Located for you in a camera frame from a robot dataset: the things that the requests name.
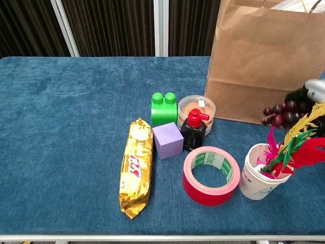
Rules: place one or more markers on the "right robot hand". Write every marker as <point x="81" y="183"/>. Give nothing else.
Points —
<point x="316" y="89"/>

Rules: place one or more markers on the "purple grape bunch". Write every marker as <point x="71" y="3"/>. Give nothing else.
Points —
<point x="288" y="115"/>

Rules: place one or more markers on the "brown paper bag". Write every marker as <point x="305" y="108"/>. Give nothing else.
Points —
<point x="254" y="50"/>

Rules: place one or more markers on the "colourful feather shuttlecock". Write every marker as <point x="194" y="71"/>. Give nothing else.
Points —
<point x="304" y="152"/>

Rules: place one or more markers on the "white paper cup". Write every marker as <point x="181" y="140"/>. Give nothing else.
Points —
<point x="254" y="186"/>

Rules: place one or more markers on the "small red black toy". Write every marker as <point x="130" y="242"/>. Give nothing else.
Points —
<point x="193" y="133"/>

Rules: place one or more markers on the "dark pleated curtain panel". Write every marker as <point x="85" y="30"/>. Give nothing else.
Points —
<point x="114" y="25"/>
<point x="25" y="25"/>
<point x="193" y="25"/>

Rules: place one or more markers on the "red tape roll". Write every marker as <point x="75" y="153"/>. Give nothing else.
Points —
<point x="208" y="195"/>

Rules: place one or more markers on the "green toy building block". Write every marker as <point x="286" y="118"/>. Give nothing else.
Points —
<point x="163" y="113"/>

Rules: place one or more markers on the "purple cube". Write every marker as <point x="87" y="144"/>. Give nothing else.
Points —
<point x="168" y="143"/>

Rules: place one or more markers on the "gold foil cookie package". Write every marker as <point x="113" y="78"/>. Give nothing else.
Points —
<point x="137" y="165"/>

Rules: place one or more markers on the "blue tablecloth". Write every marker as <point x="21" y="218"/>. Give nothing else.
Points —
<point x="76" y="127"/>

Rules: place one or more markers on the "white partition frame post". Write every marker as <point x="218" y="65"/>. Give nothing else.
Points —
<point x="161" y="25"/>
<point x="64" y="25"/>

